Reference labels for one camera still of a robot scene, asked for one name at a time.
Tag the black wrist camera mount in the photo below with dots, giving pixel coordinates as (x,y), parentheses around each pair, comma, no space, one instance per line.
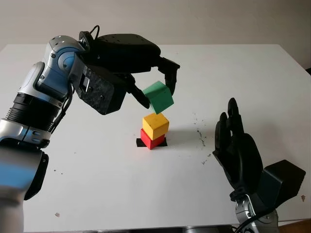
(281,179)
(102,94)

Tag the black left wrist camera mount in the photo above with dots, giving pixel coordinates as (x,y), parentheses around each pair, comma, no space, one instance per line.
(102,94)

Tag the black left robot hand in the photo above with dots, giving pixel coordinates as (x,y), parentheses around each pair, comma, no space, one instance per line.
(126,53)

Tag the black tape strip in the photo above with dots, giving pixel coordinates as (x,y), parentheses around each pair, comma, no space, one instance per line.
(139,143)

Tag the green wooden block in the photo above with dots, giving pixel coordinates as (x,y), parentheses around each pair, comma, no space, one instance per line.
(160,99)

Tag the red wooden block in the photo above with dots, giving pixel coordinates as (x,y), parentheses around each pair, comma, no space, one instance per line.
(153,143)

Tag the yellow wooden block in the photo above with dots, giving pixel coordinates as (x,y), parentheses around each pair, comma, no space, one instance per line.
(155,126)

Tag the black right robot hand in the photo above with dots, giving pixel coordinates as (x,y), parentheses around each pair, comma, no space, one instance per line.
(238,157)

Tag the dark object beside table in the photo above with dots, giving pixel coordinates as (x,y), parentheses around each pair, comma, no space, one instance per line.
(309,71)

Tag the dark robot torso edge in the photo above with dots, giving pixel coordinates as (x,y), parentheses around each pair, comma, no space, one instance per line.
(165,229)

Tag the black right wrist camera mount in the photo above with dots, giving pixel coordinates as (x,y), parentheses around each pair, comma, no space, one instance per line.
(281,179)

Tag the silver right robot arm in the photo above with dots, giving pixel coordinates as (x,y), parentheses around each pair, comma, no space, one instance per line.
(255,218)

